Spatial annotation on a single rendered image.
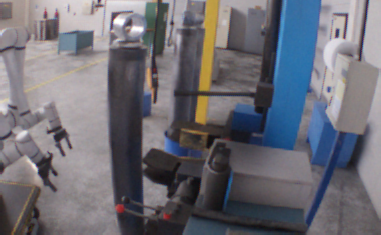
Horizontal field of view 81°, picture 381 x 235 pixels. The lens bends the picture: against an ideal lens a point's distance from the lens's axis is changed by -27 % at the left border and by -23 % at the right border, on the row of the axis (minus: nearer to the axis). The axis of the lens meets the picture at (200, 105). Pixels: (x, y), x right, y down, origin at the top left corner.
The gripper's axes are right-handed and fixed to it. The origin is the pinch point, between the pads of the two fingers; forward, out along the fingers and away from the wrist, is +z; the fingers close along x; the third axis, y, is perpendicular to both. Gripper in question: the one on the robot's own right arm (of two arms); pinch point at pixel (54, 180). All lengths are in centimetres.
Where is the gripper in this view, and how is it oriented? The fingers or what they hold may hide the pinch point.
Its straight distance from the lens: 161.5
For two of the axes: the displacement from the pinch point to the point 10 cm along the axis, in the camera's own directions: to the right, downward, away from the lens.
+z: 2.5, 8.0, 5.4
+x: 3.2, 4.6, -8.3
